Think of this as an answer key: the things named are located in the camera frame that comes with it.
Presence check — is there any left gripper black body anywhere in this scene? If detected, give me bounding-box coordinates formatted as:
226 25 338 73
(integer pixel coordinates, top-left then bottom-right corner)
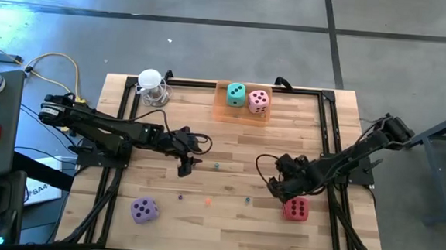
154 123 205 162

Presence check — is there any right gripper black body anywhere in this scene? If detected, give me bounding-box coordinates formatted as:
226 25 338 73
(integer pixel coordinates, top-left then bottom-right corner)
267 151 315 196

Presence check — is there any large red foam die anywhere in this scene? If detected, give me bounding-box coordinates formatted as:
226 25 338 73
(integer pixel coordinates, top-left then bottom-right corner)
281 195 310 223

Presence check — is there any large purple foam die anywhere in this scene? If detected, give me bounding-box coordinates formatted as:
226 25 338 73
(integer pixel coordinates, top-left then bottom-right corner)
129 195 161 226

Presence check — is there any large teal foam die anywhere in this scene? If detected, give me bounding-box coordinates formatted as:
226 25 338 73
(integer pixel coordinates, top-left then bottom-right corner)
225 81 248 108

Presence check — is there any large pink foam die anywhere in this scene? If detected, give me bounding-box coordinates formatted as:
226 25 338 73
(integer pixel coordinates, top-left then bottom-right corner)
245 88 272 115

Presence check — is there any orange translucent plastic bin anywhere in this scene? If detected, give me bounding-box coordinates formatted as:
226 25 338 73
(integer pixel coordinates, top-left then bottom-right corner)
211 80 273 128

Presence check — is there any white mushroom table lamp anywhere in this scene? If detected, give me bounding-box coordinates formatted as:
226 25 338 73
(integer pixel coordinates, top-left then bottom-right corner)
136 68 171 108

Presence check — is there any black diagonal bar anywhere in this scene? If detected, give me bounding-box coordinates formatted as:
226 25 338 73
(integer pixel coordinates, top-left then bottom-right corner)
11 151 77 193

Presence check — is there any white printed box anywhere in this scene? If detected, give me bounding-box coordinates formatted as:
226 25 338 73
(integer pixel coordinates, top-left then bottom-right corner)
22 154 66 209

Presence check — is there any dark blue metal stand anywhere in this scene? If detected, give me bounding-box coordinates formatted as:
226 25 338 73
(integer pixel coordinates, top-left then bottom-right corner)
398 101 446 228

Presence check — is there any black computer mouse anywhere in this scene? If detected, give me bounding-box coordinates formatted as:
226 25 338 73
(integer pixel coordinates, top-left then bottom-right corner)
0 207 20 248

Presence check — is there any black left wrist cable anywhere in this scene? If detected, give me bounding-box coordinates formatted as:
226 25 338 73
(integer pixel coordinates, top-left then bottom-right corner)
188 132 214 157

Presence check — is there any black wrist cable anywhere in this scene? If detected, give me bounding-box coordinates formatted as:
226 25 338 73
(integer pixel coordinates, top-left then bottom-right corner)
252 152 283 186
188 132 214 157

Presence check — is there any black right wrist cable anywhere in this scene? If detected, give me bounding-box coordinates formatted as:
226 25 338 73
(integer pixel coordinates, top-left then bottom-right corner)
252 152 283 186

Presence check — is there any white lamp cable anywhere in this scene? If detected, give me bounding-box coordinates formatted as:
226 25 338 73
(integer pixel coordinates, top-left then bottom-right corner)
133 79 174 109

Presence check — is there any black aluminium table frame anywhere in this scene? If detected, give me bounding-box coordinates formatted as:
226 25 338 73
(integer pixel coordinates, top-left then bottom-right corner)
54 68 395 250

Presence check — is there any yellow extension cable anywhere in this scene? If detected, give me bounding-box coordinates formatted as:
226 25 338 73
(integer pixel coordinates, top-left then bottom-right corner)
0 37 91 106

